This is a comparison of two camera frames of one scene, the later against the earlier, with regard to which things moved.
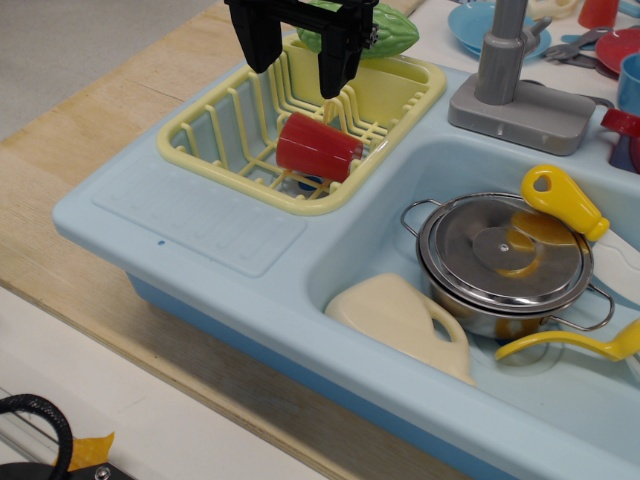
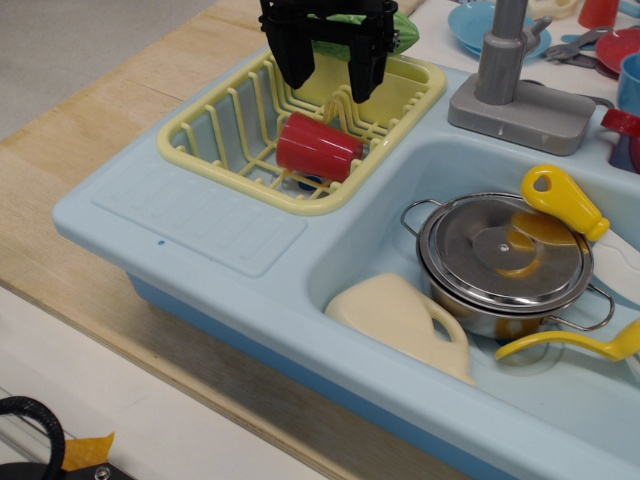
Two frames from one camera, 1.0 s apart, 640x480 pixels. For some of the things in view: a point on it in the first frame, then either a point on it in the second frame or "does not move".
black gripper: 346,30 -> 290,31
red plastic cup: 311,146 does not move
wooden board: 49,273 does not move
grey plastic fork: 571,50 does not move
